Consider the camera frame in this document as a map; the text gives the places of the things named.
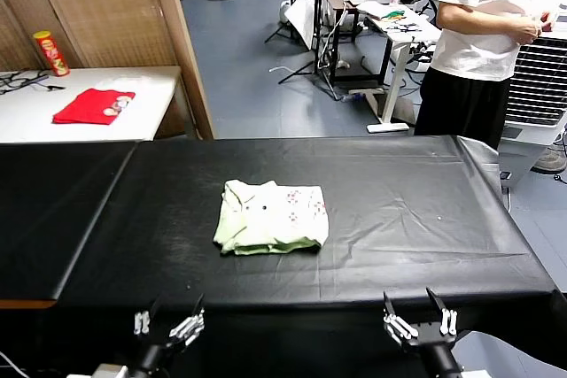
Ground grey curved panel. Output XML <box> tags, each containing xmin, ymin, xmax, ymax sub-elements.
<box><xmin>455</xmin><ymin>332</ymin><xmax>567</xmax><ymax>378</ymax></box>

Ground light green polo shirt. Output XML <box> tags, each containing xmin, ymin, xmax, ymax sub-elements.
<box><xmin>212</xmin><ymin>179</ymin><xmax>330</xmax><ymax>257</ymax></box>

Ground white round device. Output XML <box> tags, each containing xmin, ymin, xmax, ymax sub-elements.
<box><xmin>278</xmin><ymin>0</ymin><xmax>297</xmax><ymax>27</ymax></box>

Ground black topped wooden table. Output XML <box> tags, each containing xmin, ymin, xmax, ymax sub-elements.
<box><xmin>0</xmin><ymin>142</ymin><xmax>136</xmax><ymax>309</ymax></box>

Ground grey shoe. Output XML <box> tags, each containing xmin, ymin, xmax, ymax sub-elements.
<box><xmin>531</xmin><ymin>147</ymin><xmax>567</xmax><ymax>174</ymax></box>

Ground black tripod stand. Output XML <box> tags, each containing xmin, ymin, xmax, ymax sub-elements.
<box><xmin>264</xmin><ymin>0</ymin><xmax>351</xmax><ymax>100</ymax></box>

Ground person right hand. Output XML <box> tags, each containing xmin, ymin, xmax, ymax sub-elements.
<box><xmin>509</xmin><ymin>15</ymin><xmax>544</xmax><ymax>45</ymax></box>

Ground white standing desk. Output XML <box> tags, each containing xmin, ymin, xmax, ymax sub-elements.
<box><xmin>347</xmin><ymin>1</ymin><xmax>444</xmax><ymax>134</ymax></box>

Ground black table cover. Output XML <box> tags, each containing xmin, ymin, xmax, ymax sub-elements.
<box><xmin>55</xmin><ymin>134</ymin><xmax>567</xmax><ymax>378</ymax></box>

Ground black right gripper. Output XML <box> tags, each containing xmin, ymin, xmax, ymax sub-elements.
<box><xmin>383</xmin><ymin>288</ymin><xmax>462</xmax><ymax>378</ymax></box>

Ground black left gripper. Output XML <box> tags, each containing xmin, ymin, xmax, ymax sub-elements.
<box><xmin>134</xmin><ymin>294</ymin><xmax>206</xmax><ymax>378</ymax></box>

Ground person in white shirt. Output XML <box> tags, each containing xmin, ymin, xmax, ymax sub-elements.
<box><xmin>414</xmin><ymin>0</ymin><xmax>567</xmax><ymax>149</ymax></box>

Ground red folded shirt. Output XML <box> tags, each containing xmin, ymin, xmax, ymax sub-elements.
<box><xmin>51</xmin><ymin>88</ymin><xmax>136</xmax><ymax>126</ymax></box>

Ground black cables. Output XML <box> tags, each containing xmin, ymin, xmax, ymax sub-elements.
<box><xmin>0</xmin><ymin>69</ymin><xmax>66</xmax><ymax>96</ymax></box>

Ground white louvered cooling unit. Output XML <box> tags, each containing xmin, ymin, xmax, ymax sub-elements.
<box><xmin>498</xmin><ymin>27</ymin><xmax>567</xmax><ymax>184</ymax></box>

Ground white table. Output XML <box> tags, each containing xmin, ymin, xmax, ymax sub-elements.
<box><xmin>0</xmin><ymin>66</ymin><xmax>183</xmax><ymax>144</ymax></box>

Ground thin white cable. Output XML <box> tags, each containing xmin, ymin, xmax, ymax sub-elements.
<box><xmin>0</xmin><ymin>350</ymin><xmax>28</xmax><ymax>378</ymax></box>

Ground white reflector board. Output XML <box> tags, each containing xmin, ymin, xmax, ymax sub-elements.
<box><xmin>283</xmin><ymin>0</ymin><xmax>319</xmax><ymax>50</ymax></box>

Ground person left hand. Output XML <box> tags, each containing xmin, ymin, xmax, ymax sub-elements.
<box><xmin>540</xmin><ymin>10</ymin><xmax>559</xmax><ymax>34</ymax></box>

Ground red chips can yellow lid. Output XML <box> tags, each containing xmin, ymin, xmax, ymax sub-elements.
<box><xmin>33</xmin><ymin>30</ymin><xmax>71</xmax><ymax>77</ymax></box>

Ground wooden folding screen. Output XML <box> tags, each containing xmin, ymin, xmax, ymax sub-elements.
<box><xmin>0</xmin><ymin>0</ymin><xmax>216</xmax><ymax>140</ymax></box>

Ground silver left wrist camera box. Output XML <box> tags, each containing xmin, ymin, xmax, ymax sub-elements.
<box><xmin>66</xmin><ymin>363</ymin><xmax>129</xmax><ymax>378</ymax></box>

